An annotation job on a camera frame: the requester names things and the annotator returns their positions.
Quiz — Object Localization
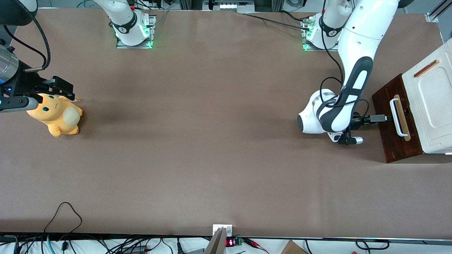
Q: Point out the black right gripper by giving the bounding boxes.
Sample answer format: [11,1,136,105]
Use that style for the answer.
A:
[0,63,76,102]

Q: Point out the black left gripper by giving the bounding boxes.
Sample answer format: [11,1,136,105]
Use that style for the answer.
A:
[350,112,393,129]

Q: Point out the white drawer handle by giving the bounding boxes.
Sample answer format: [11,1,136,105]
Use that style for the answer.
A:
[389,99,408,137]

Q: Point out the dark wooden drawer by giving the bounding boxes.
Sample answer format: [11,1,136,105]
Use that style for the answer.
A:
[372,74,423,163]

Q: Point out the white drawer cabinet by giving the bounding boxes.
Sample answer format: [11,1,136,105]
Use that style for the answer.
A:
[402,37,452,155]

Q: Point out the orange plush toy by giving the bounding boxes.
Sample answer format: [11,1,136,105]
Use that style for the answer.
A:
[26,92,84,139]

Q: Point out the brown cardboard piece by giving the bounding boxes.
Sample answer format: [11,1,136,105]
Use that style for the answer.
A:
[281,240,308,254]

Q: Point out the red clip test leads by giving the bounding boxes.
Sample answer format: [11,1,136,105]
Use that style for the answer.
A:
[243,238,269,253]

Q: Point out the white lit power strip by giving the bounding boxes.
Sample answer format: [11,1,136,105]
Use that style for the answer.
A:
[203,0,255,12]

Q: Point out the tan wooden handle backplate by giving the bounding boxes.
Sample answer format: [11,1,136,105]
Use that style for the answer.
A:
[393,94,411,141]

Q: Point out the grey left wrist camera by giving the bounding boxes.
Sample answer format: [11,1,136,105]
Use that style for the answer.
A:
[337,135,363,146]

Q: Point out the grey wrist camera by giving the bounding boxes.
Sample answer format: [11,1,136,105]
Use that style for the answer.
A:
[337,135,363,146]
[0,95,39,113]

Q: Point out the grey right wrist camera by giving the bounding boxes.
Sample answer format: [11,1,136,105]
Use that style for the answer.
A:
[0,95,39,113]

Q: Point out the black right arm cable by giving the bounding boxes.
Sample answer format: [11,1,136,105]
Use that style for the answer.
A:
[3,16,52,73]

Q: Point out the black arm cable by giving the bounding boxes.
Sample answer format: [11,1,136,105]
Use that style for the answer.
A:
[320,0,369,117]
[3,16,52,73]

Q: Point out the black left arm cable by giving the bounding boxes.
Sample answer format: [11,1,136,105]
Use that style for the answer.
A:
[320,0,369,117]

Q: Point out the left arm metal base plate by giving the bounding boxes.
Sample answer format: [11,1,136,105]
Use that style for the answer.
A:
[303,16,340,52]

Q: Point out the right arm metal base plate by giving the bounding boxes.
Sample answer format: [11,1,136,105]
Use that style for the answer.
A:
[117,15,157,49]

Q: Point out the thin black looped cable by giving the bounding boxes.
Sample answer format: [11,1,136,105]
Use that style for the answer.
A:
[43,202,83,252]

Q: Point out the aluminium frame profile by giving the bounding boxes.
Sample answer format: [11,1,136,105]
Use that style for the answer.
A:
[426,0,452,23]

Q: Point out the thick black coiled cable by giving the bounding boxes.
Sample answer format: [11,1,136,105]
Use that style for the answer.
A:
[355,239,391,250]

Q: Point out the black cable across table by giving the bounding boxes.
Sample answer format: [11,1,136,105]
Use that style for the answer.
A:
[237,11,311,31]

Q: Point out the white metal bracket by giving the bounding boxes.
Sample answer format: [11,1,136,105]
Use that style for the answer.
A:
[213,224,233,237]

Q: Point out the grey wedge-shaped mount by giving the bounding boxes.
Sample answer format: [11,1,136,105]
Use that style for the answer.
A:
[203,228,226,254]

